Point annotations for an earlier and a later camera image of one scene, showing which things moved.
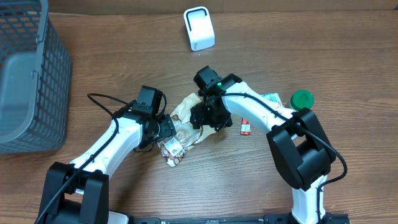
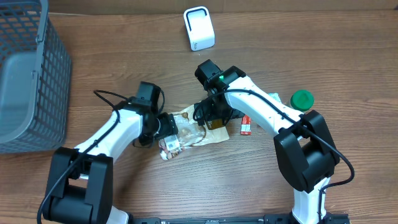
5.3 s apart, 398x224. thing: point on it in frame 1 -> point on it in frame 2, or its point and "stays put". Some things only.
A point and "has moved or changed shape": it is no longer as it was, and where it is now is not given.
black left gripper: x=166 y=127 stays put
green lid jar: x=301 y=99 stays put
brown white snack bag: x=175 y=149 has moved or changed shape
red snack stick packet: x=245 y=127 stays put
